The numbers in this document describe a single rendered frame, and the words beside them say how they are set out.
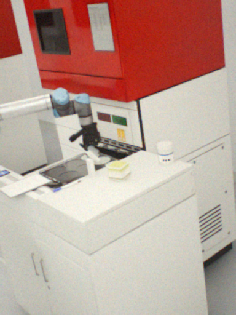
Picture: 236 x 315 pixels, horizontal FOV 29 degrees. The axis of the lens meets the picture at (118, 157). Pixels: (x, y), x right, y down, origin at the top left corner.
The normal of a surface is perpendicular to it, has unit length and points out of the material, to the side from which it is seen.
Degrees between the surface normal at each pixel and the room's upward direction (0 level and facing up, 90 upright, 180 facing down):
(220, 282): 0
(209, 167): 90
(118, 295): 90
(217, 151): 90
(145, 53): 90
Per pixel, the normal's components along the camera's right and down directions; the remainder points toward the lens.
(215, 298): -0.15, -0.92
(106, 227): 0.63, 0.20
